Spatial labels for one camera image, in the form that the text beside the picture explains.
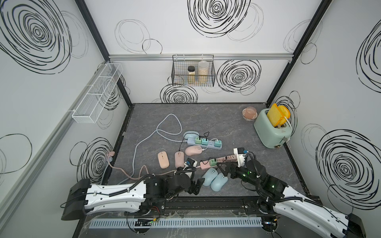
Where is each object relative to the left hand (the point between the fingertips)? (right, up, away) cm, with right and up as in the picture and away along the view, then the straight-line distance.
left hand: (198, 177), depth 72 cm
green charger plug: (+9, +4, +10) cm, 14 cm away
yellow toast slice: (+47, +31, +13) cm, 57 cm away
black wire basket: (-11, +60, +27) cm, 67 cm away
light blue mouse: (+6, -3, +9) cm, 12 cm away
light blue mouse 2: (+12, -5, +7) cm, 15 cm away
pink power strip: (+4, +2, +12) cm, 13 cm away
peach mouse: (-21, +4, +17) cm, 27 cm away
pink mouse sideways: (-3, +8, +21) cm, 23 cm away
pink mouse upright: (-11, +5, +14) cm, 19 cm away
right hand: (+12, +5, +3) cm, 13 cm away
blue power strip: (+9, +12, +22) cm, 27 cm away
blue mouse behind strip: (-4, +18, +24) cm, 30 cm away
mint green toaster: (+43, +18, +13) cm, 48 cm away
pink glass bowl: (+40, +33, +36) cm, 63 cm away
